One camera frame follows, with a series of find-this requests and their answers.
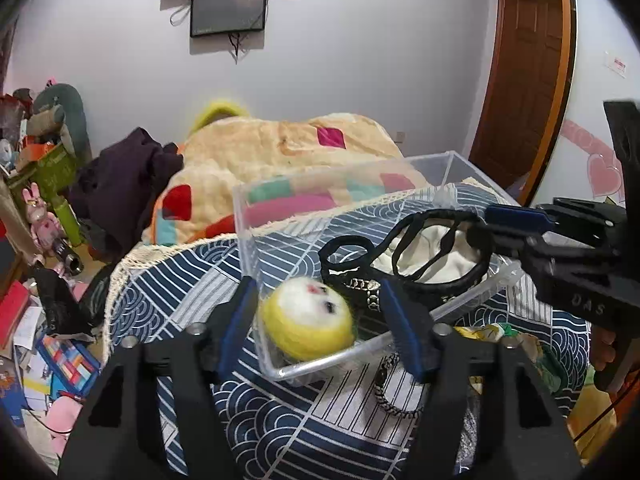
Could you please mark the yellow and white plush toy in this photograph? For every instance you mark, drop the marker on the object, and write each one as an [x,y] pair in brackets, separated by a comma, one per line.
[306,320]

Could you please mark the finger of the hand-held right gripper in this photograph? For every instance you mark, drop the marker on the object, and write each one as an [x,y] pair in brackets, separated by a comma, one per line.
[515,218]
[502,246]

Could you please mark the colourful striped box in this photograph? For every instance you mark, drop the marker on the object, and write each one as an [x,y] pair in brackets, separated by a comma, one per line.
[67,362]

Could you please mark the brown wooden door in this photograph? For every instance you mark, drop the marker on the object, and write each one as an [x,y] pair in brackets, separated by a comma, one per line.
[525,75]

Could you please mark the green bottle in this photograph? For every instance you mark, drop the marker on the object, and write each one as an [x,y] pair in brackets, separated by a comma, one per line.
[67,220]

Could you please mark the dark purple garment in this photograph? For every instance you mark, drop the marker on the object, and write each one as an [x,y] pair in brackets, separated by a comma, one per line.
[125,180]

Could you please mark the red book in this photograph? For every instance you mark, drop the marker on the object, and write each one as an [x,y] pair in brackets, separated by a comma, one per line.
[12,312]

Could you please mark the blue wave-pattern blanket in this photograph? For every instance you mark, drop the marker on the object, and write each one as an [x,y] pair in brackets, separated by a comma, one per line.
[310,420]

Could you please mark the yellow green printed cloth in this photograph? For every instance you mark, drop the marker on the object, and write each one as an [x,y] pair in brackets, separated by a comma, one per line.
[520,345]

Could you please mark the green cardboard box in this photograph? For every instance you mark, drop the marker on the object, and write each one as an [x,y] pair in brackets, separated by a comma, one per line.
[52,167]

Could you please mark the black plastic bag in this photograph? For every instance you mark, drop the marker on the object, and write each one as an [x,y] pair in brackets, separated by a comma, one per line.
[62,302]

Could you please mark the clear plastic storage box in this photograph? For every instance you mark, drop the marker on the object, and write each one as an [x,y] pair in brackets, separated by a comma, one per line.
[280,220]

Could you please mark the small black wall monitor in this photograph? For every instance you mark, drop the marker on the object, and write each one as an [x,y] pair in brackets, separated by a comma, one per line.
[228,10]

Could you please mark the pink bunny doll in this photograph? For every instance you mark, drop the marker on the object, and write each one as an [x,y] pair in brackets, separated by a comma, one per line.
[41,217]

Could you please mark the pink heart wall sticker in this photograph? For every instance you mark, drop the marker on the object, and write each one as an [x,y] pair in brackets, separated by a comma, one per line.
[597,160]

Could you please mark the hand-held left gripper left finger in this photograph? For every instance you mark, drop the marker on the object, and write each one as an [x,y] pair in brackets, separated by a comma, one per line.
[239,321]

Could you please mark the white wall label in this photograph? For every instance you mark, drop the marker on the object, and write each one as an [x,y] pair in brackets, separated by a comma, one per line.
[616,65]

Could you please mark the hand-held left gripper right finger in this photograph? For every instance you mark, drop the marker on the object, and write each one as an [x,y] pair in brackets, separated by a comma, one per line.
[404,331]

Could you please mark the beige patchwork blanket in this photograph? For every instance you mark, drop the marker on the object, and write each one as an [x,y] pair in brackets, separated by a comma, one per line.
[260,150]

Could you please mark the yellow fuzzy plush toy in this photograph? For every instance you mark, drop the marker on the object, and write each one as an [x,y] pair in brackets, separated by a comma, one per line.
[216,112]

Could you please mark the person's right hand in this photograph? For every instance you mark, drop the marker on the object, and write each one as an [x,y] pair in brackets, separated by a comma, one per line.
[602,355]

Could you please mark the grey plush toy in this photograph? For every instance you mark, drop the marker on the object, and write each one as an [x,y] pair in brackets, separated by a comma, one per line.
[62,110]

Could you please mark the black cylindrical lens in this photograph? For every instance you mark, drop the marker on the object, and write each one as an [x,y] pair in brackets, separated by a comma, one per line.
[67,258]

